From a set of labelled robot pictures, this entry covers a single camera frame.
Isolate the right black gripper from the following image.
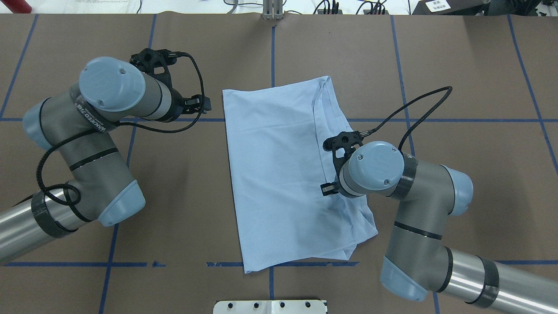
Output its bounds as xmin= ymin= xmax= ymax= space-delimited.
xmin=323 ymin=131 xmax=363 ymax=175

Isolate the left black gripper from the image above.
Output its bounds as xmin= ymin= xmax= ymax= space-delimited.
xmin=129 ymin=48 xmax=178 ymax=88

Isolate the light blue t-shirt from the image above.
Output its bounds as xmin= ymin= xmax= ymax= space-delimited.
xmin=222 ymin=76 xmax=378 ymax=273

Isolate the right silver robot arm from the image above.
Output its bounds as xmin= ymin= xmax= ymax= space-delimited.
xmin=321 ymin=131 xmax=558 ymax=314

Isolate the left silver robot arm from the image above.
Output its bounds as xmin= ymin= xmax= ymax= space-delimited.
xmin=1 ymin=48 xmax=206 ymax=264

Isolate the red cylinder bottle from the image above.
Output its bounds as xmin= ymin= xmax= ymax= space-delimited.
xmin=1 ymin=0 xmax=32 ymax=14

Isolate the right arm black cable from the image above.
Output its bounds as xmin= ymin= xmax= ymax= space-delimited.
xmin=360 ymin=86 xmax=453 ymax=153

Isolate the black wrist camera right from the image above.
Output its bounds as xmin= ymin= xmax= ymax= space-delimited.
xmin=320 ymin=181 xmax=339 ymax=196

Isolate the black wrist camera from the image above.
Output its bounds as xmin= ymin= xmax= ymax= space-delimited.
xmin=320 ymin=181 xmax=339 ymax=196
xmin=182 ymin=95 xmax=212 ymax=115

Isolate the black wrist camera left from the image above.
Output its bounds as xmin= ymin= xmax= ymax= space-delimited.
xmin=182 ymin=95 xmax=212 ymax=115

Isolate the aluminium frame post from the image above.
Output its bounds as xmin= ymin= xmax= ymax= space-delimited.
xmin=262 ymin=0 xmax=284 ymax=20

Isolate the white metal mount base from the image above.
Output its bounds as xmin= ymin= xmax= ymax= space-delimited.
xmin=213 ymin=299 xmax=328 ymax=314

